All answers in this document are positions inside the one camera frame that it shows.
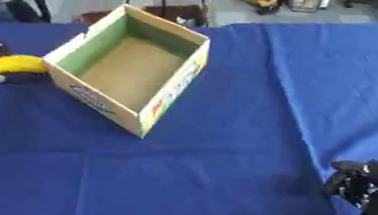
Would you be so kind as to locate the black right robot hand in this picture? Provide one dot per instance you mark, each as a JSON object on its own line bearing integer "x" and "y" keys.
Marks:
{"x": 354, "y": 184}

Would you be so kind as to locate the yellow toy banana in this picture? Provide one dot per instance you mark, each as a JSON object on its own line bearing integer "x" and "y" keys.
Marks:
{"x": 14, "y": 63}

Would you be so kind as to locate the tan cardboard box green inside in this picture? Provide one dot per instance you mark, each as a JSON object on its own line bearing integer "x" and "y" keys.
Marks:
{"x": 132, "y": 70}

